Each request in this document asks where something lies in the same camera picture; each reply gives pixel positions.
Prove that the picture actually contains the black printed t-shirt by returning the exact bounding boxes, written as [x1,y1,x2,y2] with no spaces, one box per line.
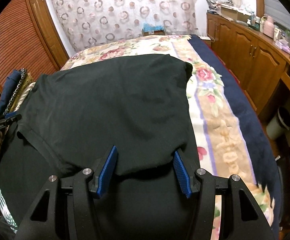
[0,54,197,239]

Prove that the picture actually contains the circle pattern sheer curtain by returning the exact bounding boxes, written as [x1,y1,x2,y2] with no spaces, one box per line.
[51,0,196,52]

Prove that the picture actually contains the grey window blind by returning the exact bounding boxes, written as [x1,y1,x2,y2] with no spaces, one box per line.
[264,0,290,31]

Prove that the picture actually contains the white waste bin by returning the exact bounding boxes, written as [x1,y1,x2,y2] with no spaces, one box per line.
[266,107,290,140]

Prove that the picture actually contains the green leaf print bedsheet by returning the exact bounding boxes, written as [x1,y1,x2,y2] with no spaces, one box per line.
[0,189,18,233]

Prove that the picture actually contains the dark patterned folded garment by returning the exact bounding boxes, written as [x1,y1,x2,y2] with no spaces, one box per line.
[3,68,34,115]

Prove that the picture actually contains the pink thermos jug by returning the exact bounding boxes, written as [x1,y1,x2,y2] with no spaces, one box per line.
[260,16,275,39]

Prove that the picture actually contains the long wooden sideboard cabinet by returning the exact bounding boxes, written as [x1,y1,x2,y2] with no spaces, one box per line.
[206,12,290,146]

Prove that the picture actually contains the folded navy blue garment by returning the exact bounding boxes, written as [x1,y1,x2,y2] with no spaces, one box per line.
[0,70,21,118]

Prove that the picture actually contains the navy blue bed cover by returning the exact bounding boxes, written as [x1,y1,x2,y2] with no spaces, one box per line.
[189,35,282,239]

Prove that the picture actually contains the cardboard box on sideboard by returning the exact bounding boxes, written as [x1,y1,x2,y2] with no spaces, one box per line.
[219,6,251,22]

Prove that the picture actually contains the blue cloth on box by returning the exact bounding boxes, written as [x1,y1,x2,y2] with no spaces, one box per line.
[142,23,165,36]

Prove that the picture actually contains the brown louvered wardrobe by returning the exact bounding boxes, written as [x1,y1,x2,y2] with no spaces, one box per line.
[0,0,69,98]

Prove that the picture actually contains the floral pink blanket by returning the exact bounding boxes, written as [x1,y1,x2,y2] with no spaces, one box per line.
[63,35,275,227]

